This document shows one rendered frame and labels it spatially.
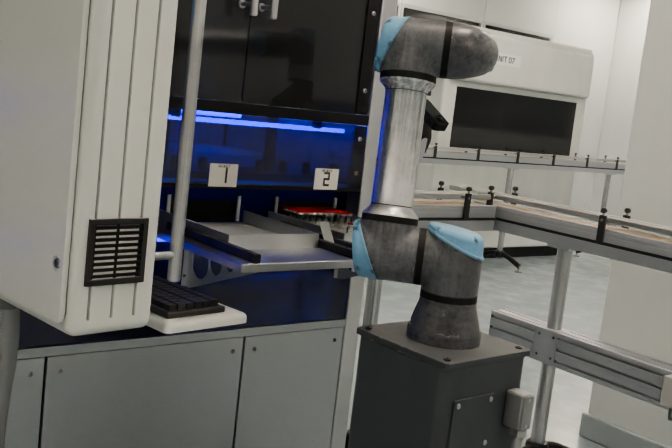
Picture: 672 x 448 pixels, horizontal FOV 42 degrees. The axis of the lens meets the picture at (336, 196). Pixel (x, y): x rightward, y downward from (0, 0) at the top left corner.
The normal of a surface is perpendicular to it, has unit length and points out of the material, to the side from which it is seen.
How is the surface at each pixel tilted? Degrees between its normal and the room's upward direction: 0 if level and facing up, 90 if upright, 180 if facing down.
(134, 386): 90
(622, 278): 90
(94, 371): 90
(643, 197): 90
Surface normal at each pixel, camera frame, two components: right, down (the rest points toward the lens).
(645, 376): -0.77, -0.02
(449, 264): -0.13, 0.10
